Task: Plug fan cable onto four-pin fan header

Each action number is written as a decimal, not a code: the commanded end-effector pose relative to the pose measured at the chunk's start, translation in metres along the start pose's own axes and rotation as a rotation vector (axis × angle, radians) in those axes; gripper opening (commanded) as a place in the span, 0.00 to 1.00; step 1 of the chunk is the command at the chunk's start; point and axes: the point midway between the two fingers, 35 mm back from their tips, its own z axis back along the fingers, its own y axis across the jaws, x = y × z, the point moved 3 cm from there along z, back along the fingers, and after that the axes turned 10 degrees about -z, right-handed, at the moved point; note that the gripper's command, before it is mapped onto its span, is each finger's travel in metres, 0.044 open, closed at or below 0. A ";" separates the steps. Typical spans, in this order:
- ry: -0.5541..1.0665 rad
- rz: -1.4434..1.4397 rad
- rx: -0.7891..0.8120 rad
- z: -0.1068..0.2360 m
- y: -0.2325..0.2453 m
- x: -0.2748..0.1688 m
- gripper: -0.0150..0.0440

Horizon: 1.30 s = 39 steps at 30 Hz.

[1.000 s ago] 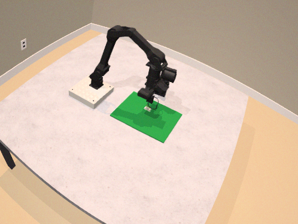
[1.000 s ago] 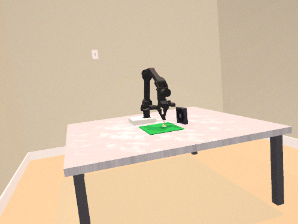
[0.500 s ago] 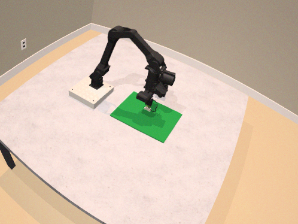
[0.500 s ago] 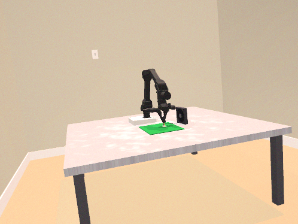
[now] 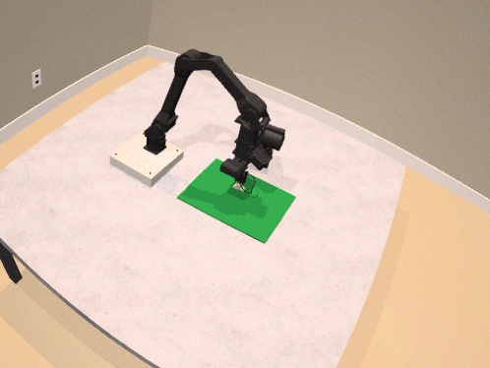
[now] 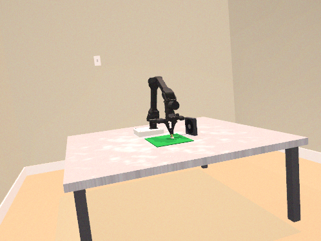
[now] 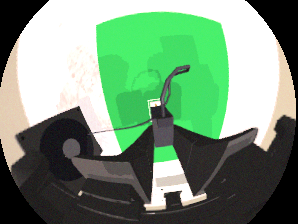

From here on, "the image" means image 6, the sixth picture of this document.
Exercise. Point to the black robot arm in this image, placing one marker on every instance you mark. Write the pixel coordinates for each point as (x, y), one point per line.
(170, 101)

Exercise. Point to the green circuit board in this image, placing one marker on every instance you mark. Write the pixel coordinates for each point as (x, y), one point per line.
(167, 140)

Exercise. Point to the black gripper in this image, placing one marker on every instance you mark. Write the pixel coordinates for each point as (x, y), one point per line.
(165, 121)

